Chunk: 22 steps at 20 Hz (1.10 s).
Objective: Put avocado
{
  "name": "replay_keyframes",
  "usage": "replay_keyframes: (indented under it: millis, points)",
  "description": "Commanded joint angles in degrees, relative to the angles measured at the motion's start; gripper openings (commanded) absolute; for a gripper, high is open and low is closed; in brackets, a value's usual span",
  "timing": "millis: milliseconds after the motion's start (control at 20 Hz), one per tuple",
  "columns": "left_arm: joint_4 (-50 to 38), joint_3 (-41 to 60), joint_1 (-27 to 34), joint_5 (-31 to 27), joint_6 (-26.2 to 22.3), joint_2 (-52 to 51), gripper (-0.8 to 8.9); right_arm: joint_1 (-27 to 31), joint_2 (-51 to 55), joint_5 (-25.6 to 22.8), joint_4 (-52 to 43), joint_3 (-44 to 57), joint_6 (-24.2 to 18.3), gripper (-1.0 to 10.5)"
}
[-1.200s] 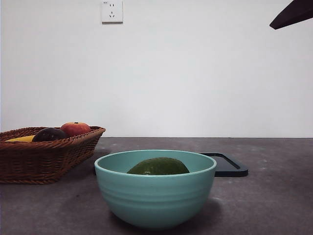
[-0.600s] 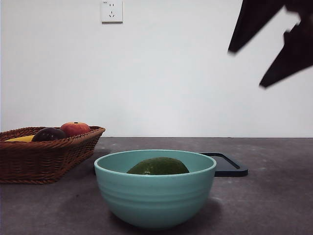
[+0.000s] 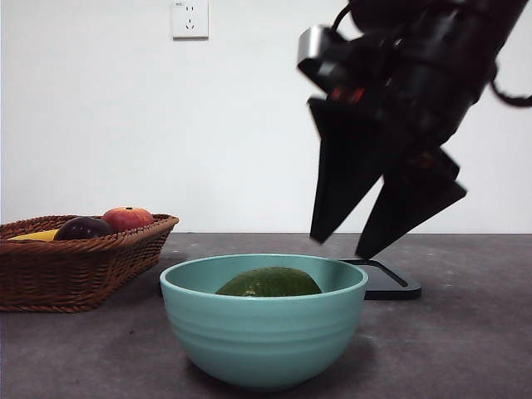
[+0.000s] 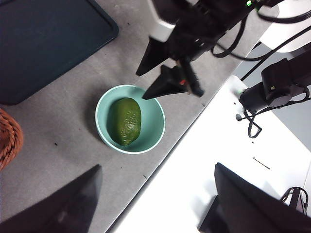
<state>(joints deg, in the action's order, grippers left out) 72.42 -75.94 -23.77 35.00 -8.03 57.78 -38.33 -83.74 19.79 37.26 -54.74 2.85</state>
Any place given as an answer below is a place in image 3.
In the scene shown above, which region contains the white wall socket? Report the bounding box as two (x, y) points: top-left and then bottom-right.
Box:
(172, 1), (209, 42)

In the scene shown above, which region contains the brown wicker basket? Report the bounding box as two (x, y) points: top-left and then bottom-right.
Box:
(0, 214), (180, 313)

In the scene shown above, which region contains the black rectangular tray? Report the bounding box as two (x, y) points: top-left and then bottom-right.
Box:
(338, 259), (422, 302)

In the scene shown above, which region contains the teal ribbed bowl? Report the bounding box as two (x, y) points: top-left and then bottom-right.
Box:
(160, 253), (370, 392)

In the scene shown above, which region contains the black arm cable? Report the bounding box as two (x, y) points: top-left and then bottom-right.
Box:
(490, 77), (532, 108)

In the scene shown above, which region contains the dark red apple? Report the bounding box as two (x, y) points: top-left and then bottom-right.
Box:
(53, 216), (115, 242)

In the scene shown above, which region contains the green avocado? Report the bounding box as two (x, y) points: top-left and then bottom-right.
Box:
(214, 267), (323, 298)

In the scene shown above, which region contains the red yellow apple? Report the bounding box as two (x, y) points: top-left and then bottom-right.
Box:
(101, 206), (155, 233)

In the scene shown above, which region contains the yellow banana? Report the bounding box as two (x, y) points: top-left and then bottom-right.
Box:
(7, 229), (60, 243)

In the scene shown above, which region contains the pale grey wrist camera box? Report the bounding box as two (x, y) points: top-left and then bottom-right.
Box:
(296, 24), (334, 60)

